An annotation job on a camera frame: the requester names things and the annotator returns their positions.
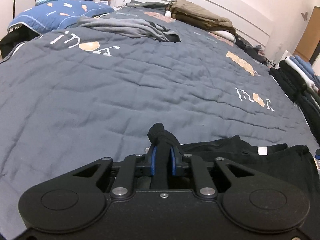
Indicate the black crumpled clothes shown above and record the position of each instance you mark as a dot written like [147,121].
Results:
[250,50]

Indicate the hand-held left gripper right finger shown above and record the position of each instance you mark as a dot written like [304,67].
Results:
[173,162]

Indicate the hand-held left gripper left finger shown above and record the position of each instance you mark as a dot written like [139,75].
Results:
[153,162]

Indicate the dark brown folded garment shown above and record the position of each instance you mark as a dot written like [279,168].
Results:
[212,27]

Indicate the white folded cloth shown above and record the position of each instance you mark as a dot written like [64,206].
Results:
[226,36]

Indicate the tall brown cardboard panel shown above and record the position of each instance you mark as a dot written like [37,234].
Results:
[310,37]

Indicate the grey and black garment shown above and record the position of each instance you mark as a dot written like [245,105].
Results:
[125,27]

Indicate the stack of folded clothes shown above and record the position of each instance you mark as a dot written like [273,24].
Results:
[300,92]

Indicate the white headboard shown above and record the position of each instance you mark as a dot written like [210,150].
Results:
[225,12]

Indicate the blue carrot print pillow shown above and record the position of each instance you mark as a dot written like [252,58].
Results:
[50,12]

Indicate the khaki folded garment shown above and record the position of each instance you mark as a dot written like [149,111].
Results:
[200,11]

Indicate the grey quilted bedspread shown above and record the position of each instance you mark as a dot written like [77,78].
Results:
[125,85]

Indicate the black t-shirt white print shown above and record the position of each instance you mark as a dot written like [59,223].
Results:
[250,160]

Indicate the small brown box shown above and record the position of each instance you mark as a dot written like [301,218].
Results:
[106,0]

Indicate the butterfly wall sticker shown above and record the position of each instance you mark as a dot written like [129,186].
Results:
[304,15]

